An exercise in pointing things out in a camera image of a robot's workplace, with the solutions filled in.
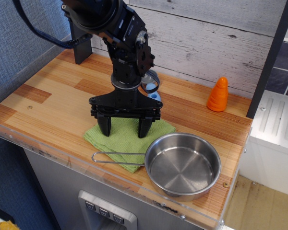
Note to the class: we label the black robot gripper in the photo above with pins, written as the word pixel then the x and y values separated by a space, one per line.
pixel 127 104

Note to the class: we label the green cloth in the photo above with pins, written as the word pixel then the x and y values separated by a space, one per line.
pixel 123 142

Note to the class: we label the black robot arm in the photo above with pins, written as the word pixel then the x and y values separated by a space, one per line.
pixel 126 38

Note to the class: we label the stainless steel pot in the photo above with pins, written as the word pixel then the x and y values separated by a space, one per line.
pixel 182 166

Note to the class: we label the blue grey toy scoop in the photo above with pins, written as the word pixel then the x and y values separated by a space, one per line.
pixel 150 84

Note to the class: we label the grey dispenser button panel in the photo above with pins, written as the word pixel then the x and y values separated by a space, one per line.
pixel 100 214

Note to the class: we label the orange toy carrot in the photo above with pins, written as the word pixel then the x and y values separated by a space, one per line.
pixel 218 98

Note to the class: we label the white ridged cabinet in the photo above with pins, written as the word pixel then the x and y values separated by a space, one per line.
pixel 265 157

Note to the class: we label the yellow object at corner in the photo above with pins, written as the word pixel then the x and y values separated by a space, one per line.
pixel 8 225

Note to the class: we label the black vertical post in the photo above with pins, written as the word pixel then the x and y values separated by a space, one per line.
pixel 83 50

